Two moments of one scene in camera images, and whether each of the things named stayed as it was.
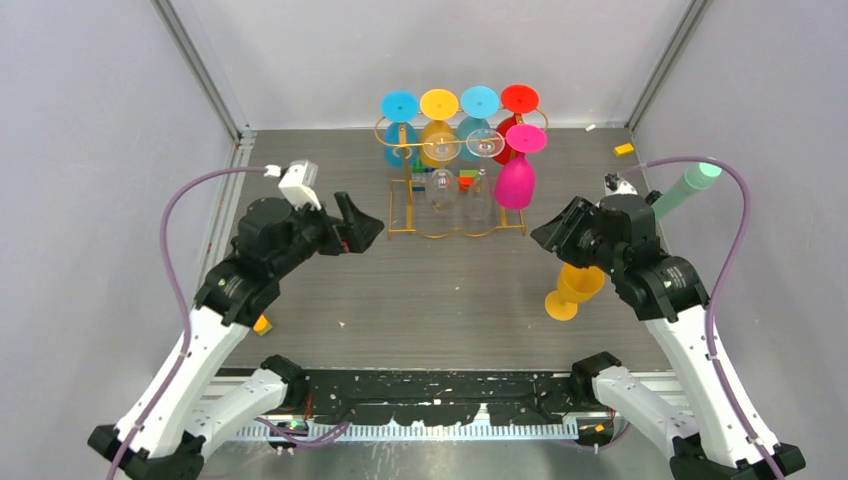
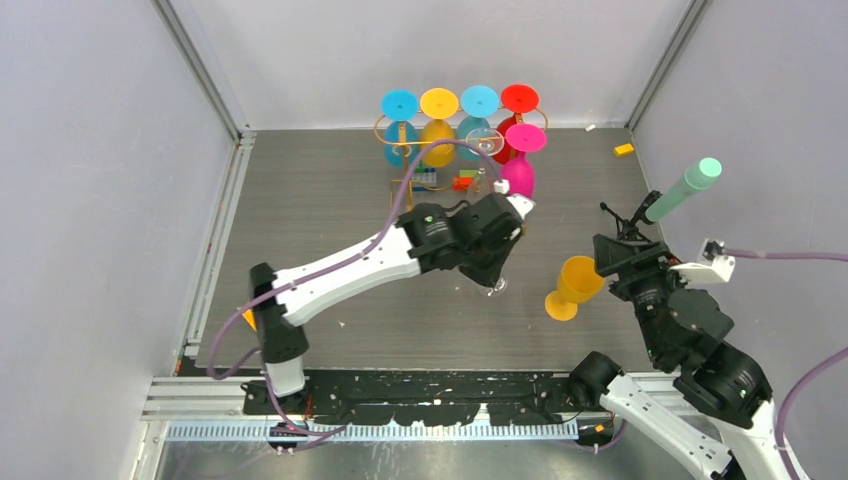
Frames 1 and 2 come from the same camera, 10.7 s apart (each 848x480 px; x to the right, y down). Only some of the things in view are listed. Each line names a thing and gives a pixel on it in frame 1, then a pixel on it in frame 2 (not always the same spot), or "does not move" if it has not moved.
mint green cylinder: (694, 180) does not move
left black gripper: (355, 237) to (490, 277)
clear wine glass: (480, 207) does not move
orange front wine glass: (575, 284) does not move
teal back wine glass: (478, 103) does not move
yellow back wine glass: (437, 136) does not move
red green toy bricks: (465, 179) does not move
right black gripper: (552, 235) to (618, 255)
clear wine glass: (441, 187) to (495, 291)
